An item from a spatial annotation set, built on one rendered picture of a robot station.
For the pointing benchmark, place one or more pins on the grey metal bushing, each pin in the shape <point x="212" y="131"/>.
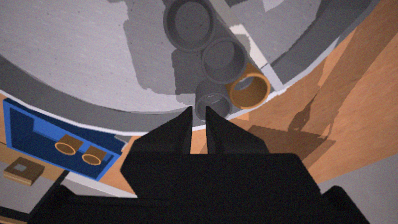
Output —
<point x="205" y="89"/>
<point x="233" y="70"/>
<point x="170" y="29"/>

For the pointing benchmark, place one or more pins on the bronze bushing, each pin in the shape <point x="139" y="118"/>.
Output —
<point x="75" y="144"/>
<point x="96" y="153"/>
<point x="252" y="96"/>

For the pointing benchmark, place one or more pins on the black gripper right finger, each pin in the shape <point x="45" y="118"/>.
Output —
<point x="230" y="138"/>

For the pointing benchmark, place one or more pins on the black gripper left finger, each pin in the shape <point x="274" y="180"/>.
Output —
<point x="169" y="136"/>

